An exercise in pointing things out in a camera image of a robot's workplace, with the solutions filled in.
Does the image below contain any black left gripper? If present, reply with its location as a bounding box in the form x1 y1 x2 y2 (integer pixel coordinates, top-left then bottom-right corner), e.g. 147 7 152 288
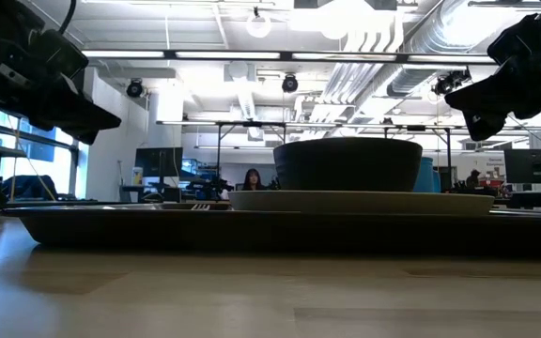
0 46 123 146

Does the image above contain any blue plastic cup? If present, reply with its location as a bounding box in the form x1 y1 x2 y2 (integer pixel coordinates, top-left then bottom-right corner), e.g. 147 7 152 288
413 157 441 193

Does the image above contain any black bowl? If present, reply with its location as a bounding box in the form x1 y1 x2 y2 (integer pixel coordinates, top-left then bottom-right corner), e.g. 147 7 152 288
272 136 424 192

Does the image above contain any pale yellow plate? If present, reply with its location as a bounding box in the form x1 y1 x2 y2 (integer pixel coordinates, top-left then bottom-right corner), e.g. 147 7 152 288
227 190 496 217

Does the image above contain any brown plastic tray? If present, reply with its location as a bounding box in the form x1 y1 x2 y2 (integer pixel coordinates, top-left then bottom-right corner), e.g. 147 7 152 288
2 201 541 257

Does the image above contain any black ceiling spotlight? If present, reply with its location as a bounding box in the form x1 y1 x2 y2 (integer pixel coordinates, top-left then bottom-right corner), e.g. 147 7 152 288
126 78 146 99
432 69 472 97
281 73 300 94

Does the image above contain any black computer monitor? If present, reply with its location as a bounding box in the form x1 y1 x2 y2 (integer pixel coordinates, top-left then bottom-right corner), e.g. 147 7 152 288
503 148 541 184
133 146 184 178

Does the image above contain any person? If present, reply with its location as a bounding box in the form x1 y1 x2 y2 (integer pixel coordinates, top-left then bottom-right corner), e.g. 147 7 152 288
241 168 267 192
466 168 483 190

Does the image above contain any dark chair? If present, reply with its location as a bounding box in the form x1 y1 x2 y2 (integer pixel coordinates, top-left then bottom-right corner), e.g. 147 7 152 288
1 174 59 203

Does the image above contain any round white pendant lamp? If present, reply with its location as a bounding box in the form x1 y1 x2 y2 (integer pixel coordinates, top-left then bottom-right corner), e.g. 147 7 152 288
245 6 273 39

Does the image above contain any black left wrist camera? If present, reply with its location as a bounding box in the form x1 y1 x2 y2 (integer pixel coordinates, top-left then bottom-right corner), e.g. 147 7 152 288
28 28 90 81

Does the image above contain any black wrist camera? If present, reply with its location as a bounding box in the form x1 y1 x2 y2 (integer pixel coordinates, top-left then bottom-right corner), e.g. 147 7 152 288
486 12 541 67
28 28 90 81

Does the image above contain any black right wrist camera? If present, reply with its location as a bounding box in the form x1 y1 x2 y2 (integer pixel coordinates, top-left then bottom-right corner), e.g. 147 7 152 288
486 12 541 67

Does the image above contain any silver ventilation duct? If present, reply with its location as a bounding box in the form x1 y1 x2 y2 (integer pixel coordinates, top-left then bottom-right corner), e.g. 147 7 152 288
386 0 492 98

